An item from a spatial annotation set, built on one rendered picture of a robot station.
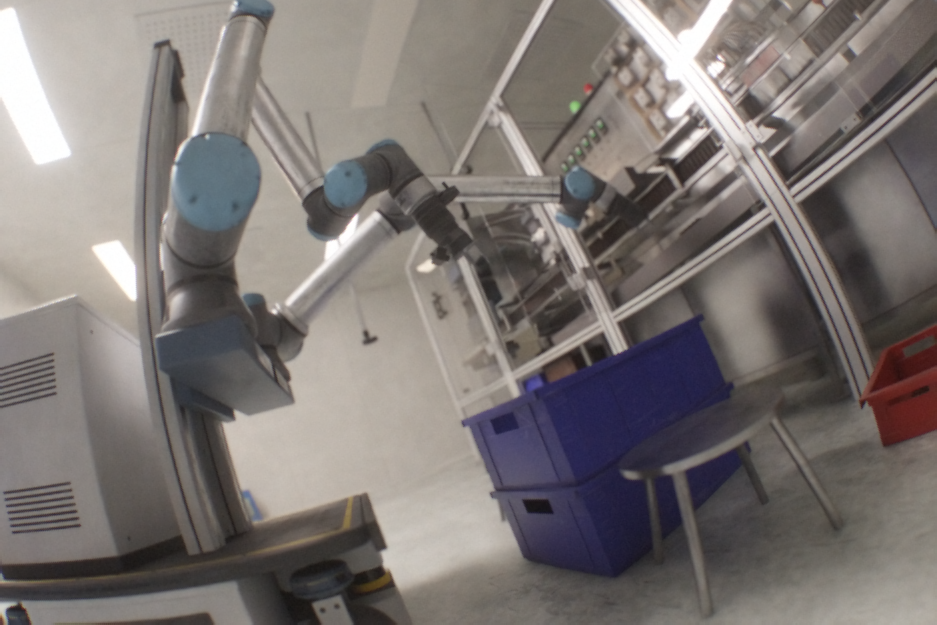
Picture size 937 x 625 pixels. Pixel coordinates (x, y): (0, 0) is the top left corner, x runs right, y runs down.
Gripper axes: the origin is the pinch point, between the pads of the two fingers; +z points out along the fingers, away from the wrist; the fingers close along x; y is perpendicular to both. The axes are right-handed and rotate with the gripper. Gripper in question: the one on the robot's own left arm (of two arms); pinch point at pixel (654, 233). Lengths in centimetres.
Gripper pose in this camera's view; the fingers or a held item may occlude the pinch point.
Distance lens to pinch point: 160.1
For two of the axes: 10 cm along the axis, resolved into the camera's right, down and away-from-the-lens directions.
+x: -3.3, 4.7, 8.2
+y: 3.5, -7.4, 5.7
